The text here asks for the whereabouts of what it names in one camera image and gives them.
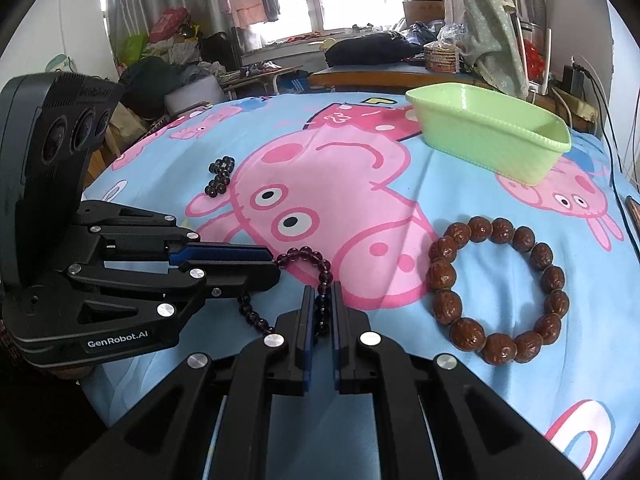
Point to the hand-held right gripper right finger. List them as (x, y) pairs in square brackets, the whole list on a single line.
[(337, 340)]

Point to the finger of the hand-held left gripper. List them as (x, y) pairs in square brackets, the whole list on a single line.
[(225, 254), (240, 277)]

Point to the grey-green dotted cloth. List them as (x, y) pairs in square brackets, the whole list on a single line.
[(490, 25)]

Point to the black power adapter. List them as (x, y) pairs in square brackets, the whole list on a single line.
[(574, 77)]

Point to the beige power strip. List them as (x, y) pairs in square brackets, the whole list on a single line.
[(575, 107)]

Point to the clear plastic bag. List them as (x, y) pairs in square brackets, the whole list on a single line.
[(452, 34)]

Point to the dark cushion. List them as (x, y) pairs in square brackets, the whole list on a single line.
[(370, 50)]

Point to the cardboard box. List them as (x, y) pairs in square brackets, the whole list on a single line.
[(422, 9)]

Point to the wooden desk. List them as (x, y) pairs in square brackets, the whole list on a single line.
[(375, 77)]

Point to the blue patterned clothes pile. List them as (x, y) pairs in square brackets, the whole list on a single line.
[(425, 30)]

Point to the green plastic basket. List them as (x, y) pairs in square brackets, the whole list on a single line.
[(500, 155)]

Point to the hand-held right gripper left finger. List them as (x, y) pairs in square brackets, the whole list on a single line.
[(307, 340)]

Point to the round wicker box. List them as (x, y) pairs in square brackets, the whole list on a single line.
[(441, 59)]

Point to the blue cartoon pig blanket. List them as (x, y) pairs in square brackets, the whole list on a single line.
[(350, 170)]

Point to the red plastic bag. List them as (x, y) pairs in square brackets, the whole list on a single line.
[(167, 22)]

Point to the small school desk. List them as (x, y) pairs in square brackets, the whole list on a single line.
[(260, 77)]

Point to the dark clothes pile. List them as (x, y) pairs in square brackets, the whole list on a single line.
[(150, 77)]

